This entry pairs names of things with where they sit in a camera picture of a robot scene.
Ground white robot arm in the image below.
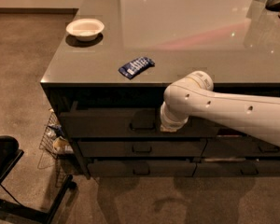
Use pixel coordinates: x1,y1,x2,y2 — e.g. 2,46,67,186
160,71,280,147

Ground blue snack packet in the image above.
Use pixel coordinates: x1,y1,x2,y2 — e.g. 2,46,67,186
119,57,155,79

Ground grey counter cabinet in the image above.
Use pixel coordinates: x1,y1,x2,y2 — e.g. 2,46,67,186
41,0,280,177

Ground white bowl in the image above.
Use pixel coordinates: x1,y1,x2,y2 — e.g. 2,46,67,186
66,19,105,42

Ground wire basket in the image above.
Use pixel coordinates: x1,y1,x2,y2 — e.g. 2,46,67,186
37,113,71,188

